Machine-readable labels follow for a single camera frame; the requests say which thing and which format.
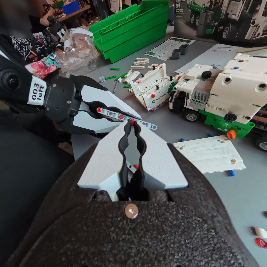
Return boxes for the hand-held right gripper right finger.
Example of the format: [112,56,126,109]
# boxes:
[133,121,189,190]

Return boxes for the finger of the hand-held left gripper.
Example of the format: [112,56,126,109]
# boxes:
[80,85,142,120]
[73,110,122,134]

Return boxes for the pile of mixed lego pieces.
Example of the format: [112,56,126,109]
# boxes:
[249,211,267,249]

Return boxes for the white lego panel blue pins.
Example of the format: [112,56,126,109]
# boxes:
[173,133,247,176]

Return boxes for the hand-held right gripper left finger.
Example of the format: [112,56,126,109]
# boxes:
[77,120,131,202]

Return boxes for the blue storage crate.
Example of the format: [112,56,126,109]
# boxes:
[62,1,81,15]

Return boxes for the grey lego beam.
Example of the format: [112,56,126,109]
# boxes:
[126,162,139,173]
[96,107,157,130]

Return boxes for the brown work table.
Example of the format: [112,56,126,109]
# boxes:
[56,5,91,22]

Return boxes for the white and green lego truck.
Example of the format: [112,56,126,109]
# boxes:
[169,53,267,151]

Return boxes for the white curved lego panel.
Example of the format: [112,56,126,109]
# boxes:
[123,70,140,84]

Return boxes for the white lego garbage body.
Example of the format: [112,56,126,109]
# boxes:
[129,63,184,111]

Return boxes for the lego instruction booklet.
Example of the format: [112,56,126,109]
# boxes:
[172,43,267,78]

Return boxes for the clear plastic bag pile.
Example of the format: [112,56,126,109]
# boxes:
[55,28,100,78]

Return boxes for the black lego set box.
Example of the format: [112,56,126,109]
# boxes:
[174,0,267,44]

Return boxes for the person's left forearm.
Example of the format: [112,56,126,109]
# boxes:
[0,108,72,146]

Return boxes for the lego sticker sheet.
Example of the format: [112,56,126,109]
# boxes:
[144,37,196,61]

